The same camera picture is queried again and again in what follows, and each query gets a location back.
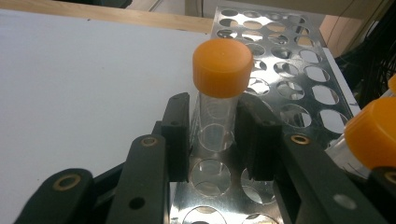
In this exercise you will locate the wooden table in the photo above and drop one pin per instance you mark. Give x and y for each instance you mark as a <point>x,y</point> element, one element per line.
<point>109,14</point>

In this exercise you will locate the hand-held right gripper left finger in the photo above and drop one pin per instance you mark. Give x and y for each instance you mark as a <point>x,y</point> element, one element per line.
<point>176,137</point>

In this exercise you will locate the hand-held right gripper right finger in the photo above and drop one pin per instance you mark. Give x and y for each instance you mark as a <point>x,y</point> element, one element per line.
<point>258,140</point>

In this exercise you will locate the metal tube rack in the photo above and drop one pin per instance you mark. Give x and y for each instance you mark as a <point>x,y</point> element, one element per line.
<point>289,77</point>

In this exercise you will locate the orange-capped clear tube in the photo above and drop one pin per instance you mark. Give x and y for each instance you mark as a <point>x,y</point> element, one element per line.
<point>222,68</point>
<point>372,133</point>
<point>393,85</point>

